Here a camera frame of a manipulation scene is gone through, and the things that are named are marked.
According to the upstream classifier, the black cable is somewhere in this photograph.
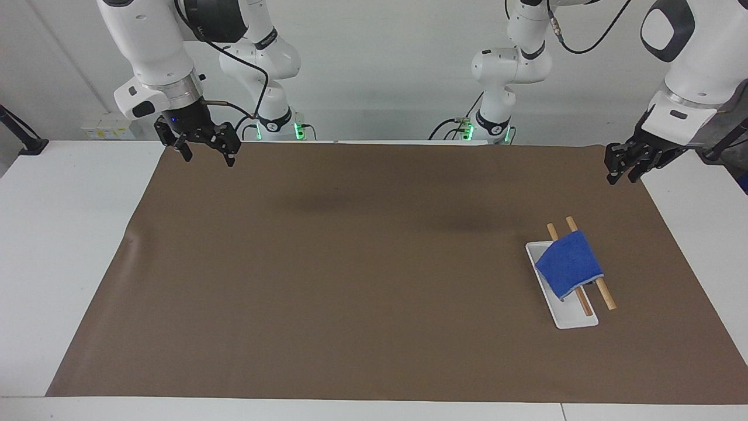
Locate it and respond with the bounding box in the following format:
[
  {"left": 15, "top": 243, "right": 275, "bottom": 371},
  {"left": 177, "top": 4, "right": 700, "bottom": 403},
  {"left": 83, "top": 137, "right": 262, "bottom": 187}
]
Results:
[
  {"left": 428, "top": 117, "right": 469, "bottom": 142},
  {"left": 233, "top": 116, "right": 259, "bottom": 142},
  {"left": 546, "top": 0, "right": 635, "bottom": 56},
  {"left": 174, "top": 0, "right": 271, "bottom": 121}
]

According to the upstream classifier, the white rectangular tray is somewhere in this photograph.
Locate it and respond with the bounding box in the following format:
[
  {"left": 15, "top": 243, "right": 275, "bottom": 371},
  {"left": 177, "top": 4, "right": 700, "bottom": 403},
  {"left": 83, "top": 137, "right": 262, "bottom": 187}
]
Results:
[{"left": 525, "top": 240, "right": 600, "bottom": 330}]

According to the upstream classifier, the black stand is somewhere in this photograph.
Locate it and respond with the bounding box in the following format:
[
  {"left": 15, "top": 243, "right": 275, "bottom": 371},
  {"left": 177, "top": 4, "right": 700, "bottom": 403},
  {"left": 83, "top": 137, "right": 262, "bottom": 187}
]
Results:
[
  {"left": 0, "top": 104, "right": 50, "bottom": 157},
  {"left": 697, "top": 116, "right": 748, "bottom": 166}
]

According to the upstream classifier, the wooden rod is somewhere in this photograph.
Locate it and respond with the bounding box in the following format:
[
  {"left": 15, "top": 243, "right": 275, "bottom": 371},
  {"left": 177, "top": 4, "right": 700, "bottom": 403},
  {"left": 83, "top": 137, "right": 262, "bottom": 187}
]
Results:
[
  {"left": 565, "top": 216, "right": 618, "bottom": 311},
  {"left": 546, "top": 223, "right": 594, "bottom": 317}
]

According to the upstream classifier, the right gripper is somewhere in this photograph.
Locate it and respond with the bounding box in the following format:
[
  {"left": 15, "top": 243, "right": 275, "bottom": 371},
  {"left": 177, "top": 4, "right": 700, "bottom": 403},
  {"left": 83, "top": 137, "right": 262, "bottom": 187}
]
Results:
[{"left": 154, "top": 98, "right": 242, "bottom": 168}]

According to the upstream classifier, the blue towel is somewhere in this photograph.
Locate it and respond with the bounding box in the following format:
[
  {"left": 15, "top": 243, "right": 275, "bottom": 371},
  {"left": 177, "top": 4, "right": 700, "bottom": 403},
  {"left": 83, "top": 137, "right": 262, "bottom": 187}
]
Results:
[{"left": 534, "top": 230, "right": 605, "bottom": 302}]

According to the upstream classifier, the white socket strip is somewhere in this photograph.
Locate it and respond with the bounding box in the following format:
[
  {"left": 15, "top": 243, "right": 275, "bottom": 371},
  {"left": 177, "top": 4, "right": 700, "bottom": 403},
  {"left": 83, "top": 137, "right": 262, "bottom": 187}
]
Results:
[{"left": 81, "top": 113, "right": 136, "bottom": 140}]

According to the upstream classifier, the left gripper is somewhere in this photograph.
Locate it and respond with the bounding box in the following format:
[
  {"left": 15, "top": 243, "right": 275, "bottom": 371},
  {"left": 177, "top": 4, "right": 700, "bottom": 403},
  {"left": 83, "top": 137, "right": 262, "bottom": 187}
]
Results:
[{"left": 605, "top": 111, "right": 690, "bottom": 185}]

